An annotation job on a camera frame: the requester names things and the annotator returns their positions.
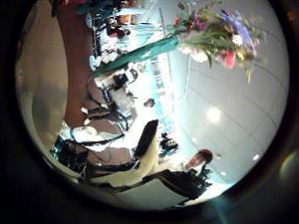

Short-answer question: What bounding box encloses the flower bouquet with teal wrap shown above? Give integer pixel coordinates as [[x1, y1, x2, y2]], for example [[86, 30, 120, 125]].
[[90, 0, 268, 85]]

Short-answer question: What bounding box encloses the person in white shirt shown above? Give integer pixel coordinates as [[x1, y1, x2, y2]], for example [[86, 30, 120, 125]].
[[159, 146, 215, 177]]

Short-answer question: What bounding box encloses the black camera on stand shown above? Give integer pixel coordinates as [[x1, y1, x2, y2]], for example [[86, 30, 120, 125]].
[[158, 131, 180, 158]]

